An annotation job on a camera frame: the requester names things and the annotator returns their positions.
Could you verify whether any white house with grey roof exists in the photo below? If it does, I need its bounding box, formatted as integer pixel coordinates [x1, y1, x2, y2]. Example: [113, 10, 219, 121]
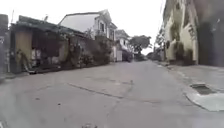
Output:
[114, 29, 134, 62]

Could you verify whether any dark green tree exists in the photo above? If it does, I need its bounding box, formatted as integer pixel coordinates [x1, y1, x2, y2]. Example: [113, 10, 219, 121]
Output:
[129, 34, 153, 62]

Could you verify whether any grey concrete road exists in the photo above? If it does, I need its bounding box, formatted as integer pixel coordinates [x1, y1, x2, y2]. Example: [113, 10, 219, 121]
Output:
[0, 59, 224, 128]

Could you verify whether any white two-storey house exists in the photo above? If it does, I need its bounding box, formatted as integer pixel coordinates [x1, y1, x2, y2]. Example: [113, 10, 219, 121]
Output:
[57, 9, 118, 63]

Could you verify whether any drain grate in pale slab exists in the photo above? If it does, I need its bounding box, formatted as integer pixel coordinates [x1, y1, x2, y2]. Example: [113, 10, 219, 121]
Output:
[185, 82, 224, 112]

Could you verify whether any overgrown wall with bushes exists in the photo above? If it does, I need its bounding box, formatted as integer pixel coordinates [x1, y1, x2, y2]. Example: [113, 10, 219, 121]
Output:
[68, 33, 114, 68]

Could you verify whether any low shack with yellow wall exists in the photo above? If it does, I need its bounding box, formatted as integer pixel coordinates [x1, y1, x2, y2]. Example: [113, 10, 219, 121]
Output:
[7, 15, 84, 74]

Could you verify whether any yellow building with dark wall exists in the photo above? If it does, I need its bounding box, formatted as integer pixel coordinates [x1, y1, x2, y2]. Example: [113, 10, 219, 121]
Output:
[159, 0, 224, 67]

